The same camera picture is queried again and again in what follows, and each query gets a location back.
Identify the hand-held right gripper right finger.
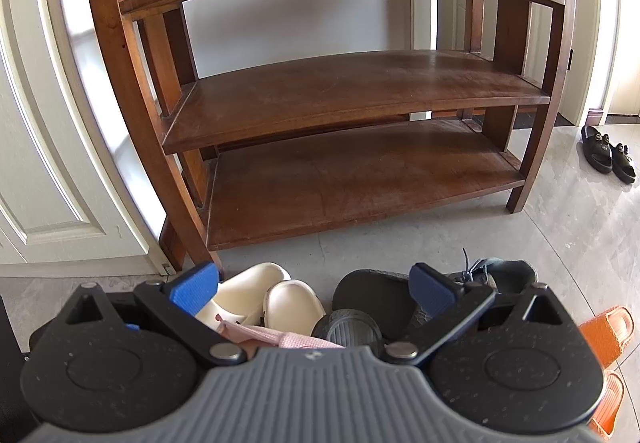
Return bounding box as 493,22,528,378
384,263,581,368

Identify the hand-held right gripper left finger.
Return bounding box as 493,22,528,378
55,262,248,368

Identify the cream slipper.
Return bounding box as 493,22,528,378
195,263,292,326
263,280,327,339

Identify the dark grey textured slide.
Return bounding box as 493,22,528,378
311,309,386,359
332,269,426,341

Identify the grey sneaker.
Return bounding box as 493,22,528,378
445,248,538,296

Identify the pink slipper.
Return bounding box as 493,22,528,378
217,315,346,351

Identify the orange slipper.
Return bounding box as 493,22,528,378
577,305,635,369
587,370,626,441

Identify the wooden shoe rack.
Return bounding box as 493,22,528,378
80,0,578,274

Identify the black sandal with gold buckle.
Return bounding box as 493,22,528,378
609,142,637,184
580,124,613,174

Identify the white panelled door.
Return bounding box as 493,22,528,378
0,0,176,279

